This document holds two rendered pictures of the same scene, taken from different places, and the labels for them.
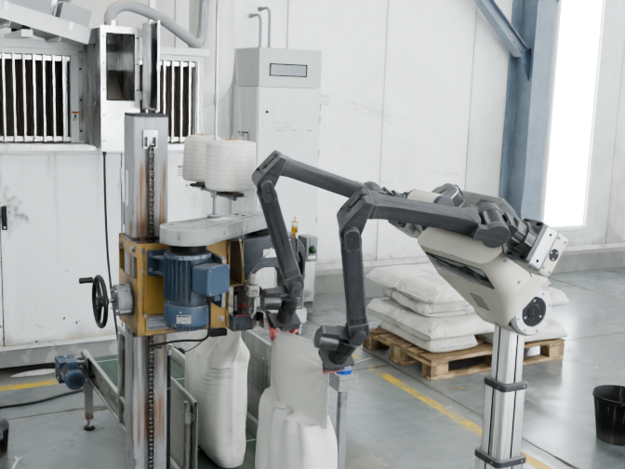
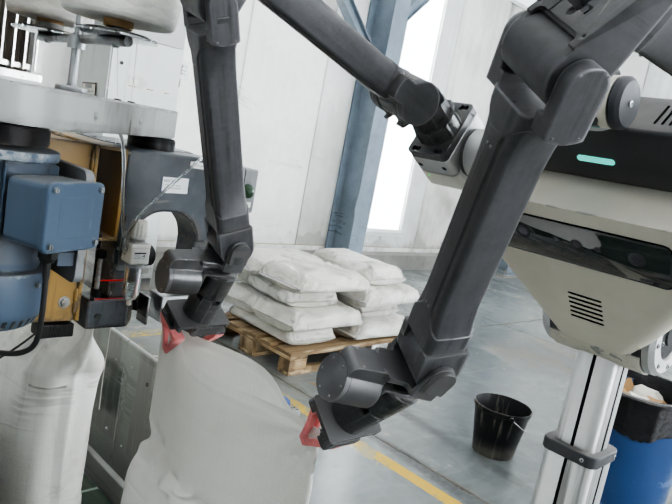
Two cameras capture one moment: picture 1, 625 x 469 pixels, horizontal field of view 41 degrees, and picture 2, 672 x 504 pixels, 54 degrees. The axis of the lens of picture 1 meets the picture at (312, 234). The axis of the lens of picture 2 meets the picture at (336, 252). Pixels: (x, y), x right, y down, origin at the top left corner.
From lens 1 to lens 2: 1.74 m
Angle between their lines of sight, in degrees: 18
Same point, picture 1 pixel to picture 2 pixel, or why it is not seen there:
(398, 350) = (251, 339)
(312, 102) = (173, 63)
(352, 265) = (510, 196)
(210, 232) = (65, 100)
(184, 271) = not seen: outside the picture
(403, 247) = not seen: hidden behind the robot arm
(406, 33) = (270, 19)
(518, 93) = (362, 100)
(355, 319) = (447, 341)
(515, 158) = (353, 161)
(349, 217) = (592, 23)
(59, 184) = not seen: outside the picture
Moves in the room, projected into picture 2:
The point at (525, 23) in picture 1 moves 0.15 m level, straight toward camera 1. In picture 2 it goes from (377, 35) to (379, 33)
